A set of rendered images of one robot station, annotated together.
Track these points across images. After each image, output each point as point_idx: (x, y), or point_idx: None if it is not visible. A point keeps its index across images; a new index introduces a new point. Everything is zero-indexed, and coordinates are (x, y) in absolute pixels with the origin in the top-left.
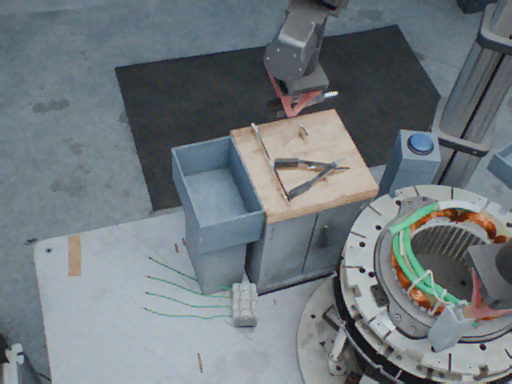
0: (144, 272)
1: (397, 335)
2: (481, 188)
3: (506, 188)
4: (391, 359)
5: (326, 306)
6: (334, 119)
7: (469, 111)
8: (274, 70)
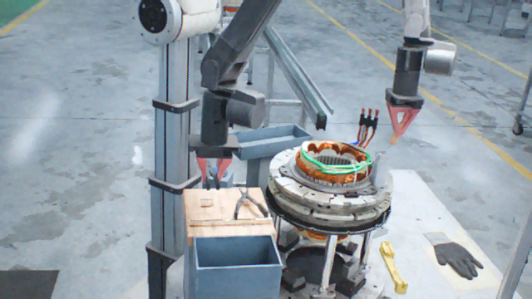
0: None
1: (375, 196)
2: (98, 278)
3: (105, 266)
4: (381, 211)
5: (283, 289)
6: (194, 190)
7: (186, 158)
8: (254, 124)
